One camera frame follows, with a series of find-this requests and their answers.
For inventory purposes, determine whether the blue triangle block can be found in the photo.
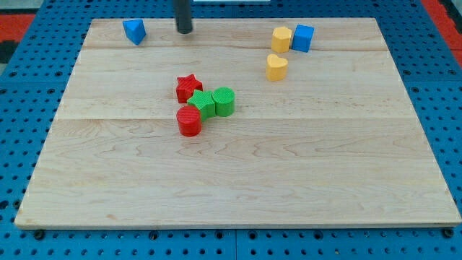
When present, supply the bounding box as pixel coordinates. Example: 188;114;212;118
122;19;146;46

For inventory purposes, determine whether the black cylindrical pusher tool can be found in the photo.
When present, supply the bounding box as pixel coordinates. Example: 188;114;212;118
173;0;193;35

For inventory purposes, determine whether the blue cube block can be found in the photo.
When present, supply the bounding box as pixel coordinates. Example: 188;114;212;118
292;25;315;53

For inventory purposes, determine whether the green star block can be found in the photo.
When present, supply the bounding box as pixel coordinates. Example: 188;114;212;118
187;90;216;121

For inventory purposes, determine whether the red star block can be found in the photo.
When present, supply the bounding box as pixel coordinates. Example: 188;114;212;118
175;74;203;103

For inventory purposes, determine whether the red cylinder block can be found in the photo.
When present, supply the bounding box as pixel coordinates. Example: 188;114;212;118
176;105;201;137

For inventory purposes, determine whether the wooden board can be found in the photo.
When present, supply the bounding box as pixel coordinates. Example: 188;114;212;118
15;18;461;230

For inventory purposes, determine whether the yellow heart block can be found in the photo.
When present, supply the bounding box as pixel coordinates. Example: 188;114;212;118
266;54;289;82

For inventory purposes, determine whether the yellow hexagon block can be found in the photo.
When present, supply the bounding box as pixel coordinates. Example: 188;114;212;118
271;27;292;53

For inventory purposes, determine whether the green cylinder block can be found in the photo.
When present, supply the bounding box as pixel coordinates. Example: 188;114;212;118
212;87;235;117

